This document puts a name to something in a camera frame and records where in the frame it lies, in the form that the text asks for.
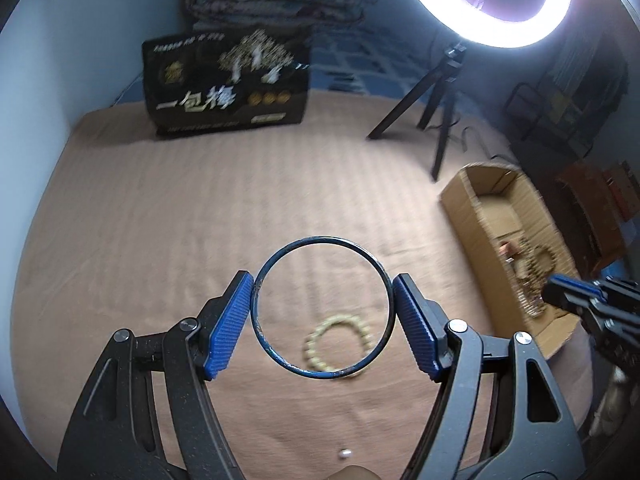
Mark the black printed box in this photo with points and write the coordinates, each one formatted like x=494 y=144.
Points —
x=200 y=105

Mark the black tripod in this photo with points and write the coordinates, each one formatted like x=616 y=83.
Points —
x=445 y=90

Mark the blue patterned bedsheet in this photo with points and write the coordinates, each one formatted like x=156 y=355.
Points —
x=360 y=65

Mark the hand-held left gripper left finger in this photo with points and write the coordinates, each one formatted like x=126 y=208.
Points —
x=227 y=325

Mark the beige blanket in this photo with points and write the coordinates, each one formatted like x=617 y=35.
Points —
x=150 y=235

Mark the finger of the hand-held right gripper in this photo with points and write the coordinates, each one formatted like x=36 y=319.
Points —
x=567 y=292

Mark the cardboard box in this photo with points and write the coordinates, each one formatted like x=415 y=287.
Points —
x=465 y=220

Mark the orange cloth covered table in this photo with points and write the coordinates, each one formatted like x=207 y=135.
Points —
x=585 y=180

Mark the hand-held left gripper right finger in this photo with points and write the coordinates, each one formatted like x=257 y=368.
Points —
x=417 y=330

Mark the black clothes rack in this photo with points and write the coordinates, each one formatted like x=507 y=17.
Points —
x=520 y=97

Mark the dark green bangle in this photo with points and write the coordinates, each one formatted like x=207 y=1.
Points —
x=320 y=239

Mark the dark hanging clothes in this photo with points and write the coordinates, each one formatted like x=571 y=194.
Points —
x=585 y=75

